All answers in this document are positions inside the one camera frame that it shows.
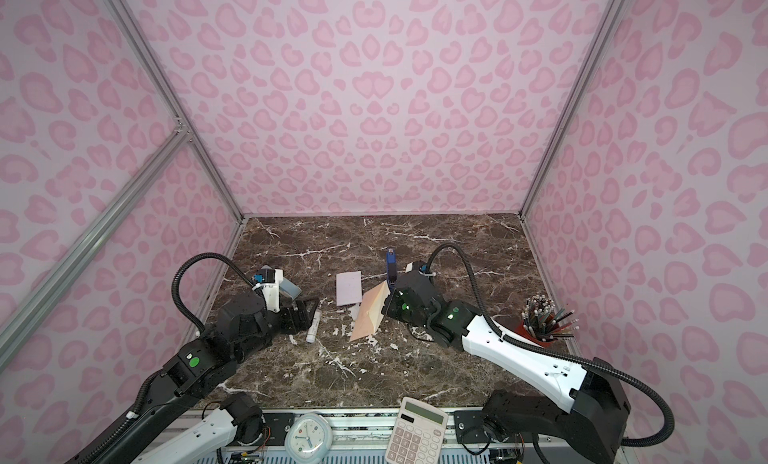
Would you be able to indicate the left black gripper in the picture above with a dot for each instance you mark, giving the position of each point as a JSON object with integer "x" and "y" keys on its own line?
{"x": 306, "y": 316}

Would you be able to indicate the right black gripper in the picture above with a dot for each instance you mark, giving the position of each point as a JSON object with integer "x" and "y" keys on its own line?
{"x": 389, "y": 309}

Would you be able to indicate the beige envelope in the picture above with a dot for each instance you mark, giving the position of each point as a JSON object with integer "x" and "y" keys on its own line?
{"x": 370, "y": 313}

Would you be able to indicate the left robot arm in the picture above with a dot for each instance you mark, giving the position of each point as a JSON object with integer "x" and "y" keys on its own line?
{"x": 186, "y": 378}

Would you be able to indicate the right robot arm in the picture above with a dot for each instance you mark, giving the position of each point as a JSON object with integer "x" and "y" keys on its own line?
{"x": 581, "y": 404}

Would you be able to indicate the light blue box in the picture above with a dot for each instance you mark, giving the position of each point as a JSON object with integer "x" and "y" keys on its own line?
{"x": 289, "y": 290}

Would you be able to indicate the white glue stick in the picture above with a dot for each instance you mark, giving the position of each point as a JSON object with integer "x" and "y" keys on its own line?
{"x": 311, "y": 335}

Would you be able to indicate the red pen holder cup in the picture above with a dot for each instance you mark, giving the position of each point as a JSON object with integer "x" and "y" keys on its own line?
{"x": 543, "y": 322}

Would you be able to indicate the white calculator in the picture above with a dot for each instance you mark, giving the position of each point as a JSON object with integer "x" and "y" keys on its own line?
{"x": 417, "y": 435}

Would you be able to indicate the white round clock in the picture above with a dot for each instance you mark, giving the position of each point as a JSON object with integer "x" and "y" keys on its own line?
{"x": 309, "y": 440}

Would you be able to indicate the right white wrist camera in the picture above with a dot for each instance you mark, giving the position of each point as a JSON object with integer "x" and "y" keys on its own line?
{"x": 414, "y": 266}

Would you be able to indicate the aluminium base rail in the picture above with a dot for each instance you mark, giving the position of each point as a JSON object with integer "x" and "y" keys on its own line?
{"x": 358, "y": 436}

